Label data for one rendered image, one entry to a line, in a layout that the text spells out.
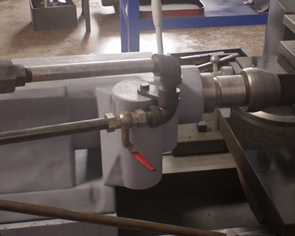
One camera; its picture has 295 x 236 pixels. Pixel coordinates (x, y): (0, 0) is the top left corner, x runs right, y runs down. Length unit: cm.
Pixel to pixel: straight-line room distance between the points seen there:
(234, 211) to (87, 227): 47
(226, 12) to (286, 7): 54
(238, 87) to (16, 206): 45
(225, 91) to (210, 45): 333
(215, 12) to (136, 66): 216
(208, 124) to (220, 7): 174
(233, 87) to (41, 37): 365
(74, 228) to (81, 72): 32
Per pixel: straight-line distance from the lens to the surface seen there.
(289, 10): 238
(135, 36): 273
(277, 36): 250
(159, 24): 85
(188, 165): 118
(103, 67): 69
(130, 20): 269
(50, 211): 80
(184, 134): 122
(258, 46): 430
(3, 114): 85
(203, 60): 319
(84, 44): 427
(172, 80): 74
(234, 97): 93
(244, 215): 123
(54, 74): 66
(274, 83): 95
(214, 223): 119
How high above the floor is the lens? 151
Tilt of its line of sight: 30 degrees down
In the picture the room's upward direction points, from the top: straight up
